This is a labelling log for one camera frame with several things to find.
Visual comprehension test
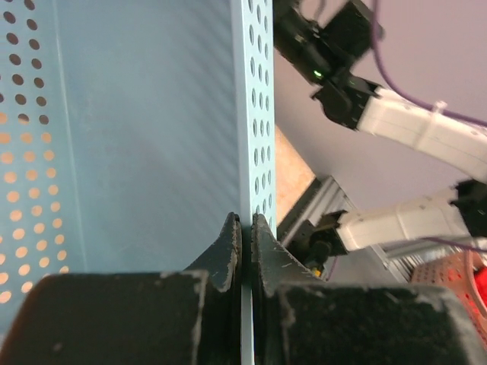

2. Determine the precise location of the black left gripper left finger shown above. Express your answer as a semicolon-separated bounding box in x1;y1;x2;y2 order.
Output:
1;213;242;364

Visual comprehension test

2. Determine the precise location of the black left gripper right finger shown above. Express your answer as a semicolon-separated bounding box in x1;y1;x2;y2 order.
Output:
250;214;486;365

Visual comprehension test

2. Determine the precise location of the blue plastic basket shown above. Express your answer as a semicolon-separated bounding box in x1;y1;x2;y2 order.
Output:
1;1;275;364

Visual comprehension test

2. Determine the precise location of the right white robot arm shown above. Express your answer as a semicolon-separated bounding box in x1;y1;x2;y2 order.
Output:
251;1;486;364

